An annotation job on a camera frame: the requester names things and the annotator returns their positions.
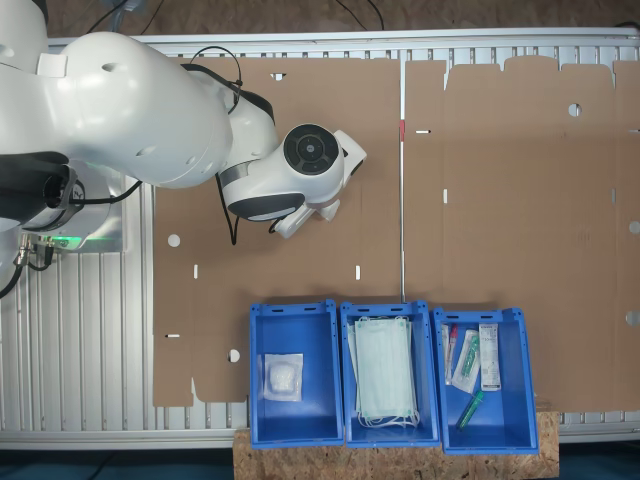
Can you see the cotton in clear square packet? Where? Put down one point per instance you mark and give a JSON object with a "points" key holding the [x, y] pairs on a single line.
{"points": [[280, 377]]}

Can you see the brown cardboard sheet with holes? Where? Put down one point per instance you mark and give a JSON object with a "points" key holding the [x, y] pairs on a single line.
{"points": [[300, 260]]}

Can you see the pale green surgical mask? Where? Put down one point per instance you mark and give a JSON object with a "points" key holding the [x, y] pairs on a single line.
{"points": [[385, 370], [351, 350]]}

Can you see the blue plastic bin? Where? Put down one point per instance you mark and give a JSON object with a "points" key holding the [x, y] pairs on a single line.
{"points": [[425, 380], [515, 375], [300, 422]]}

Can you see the red capped tube packet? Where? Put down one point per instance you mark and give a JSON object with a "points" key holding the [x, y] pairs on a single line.
{"points": [[451, 350]]}

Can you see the clear packet with green parts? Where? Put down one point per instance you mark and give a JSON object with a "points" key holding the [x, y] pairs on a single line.
{"points": [[467, 362]]}

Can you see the brown cardboard sheet notched edge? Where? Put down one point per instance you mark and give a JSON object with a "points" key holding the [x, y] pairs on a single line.
{"points": [[525, 225]]}

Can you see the white printed flat packet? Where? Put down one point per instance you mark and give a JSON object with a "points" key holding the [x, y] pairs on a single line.
{"points": [[490, 360]]}

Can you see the green capped tube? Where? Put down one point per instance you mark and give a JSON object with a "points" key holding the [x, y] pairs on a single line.
{"points": [[471, 410]]}

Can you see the chipboard plank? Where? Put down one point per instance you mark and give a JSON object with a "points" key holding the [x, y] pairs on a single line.
{"points": [[400, 465]]}

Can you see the grey blue floor object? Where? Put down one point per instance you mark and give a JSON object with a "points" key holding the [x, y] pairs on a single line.
{"points": [[131, 6]]}

